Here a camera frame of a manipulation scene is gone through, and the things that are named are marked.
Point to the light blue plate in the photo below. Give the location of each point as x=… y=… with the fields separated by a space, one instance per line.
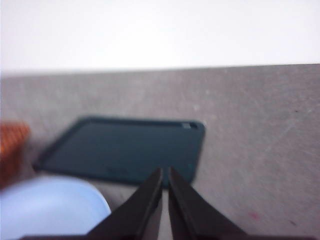
x=49 y=205

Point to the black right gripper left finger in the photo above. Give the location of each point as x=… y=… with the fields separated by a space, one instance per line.
x=136 y=220

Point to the brown wicker basket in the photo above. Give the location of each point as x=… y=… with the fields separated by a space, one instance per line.
x=13 y=135

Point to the dark green rectangular tray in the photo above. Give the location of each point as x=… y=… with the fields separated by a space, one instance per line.
x=126 y=150

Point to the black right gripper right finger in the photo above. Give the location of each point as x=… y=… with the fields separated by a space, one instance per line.
x=194 y=218

